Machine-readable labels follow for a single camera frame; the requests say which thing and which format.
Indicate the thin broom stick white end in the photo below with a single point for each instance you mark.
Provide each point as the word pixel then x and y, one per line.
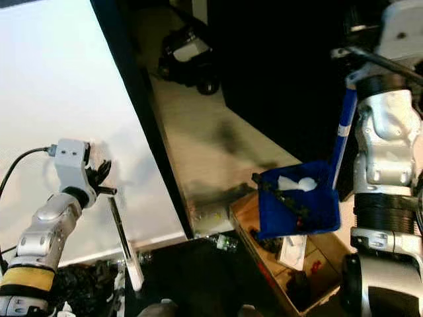
pixel 131 264

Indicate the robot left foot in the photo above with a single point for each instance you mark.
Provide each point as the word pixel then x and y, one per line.
pixel 157 309

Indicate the white carton in box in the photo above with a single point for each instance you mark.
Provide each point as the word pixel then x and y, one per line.
pixel 292 254

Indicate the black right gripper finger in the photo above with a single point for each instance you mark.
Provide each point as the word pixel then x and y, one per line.
pixel 350 55

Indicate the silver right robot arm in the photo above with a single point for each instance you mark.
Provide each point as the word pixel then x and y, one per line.
pixel 386 172

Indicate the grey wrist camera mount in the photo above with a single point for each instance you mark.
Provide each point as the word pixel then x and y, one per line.
pixel 73 165
pixel 403 30

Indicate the brown cardboard box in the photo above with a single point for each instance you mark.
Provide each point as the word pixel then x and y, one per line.
pixel 324 271

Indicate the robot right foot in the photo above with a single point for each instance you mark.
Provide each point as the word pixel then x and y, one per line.
pixel 251 312

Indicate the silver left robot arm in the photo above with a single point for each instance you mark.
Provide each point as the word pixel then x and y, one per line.
pixel 43 238

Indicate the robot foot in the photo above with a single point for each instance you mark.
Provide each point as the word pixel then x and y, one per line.
pixel 157 309
pixel 251 312

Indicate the black floor mat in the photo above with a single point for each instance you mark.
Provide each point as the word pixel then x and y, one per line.
pixel 192 277

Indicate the crumpled white tissue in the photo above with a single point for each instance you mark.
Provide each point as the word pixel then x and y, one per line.
pixel 297 183

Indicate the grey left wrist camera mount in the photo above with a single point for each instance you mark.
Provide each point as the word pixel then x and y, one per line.
pixel 73 165

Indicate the black door frame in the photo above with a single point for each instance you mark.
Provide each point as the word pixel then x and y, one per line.
pixel 145 112

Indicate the black door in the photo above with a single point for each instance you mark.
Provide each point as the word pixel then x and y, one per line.
pixel 277 72

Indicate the black wheeled machine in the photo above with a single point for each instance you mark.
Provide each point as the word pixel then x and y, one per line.
pixel 188 56

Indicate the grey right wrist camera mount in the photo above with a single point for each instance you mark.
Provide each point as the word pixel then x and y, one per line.
pixel 403 30

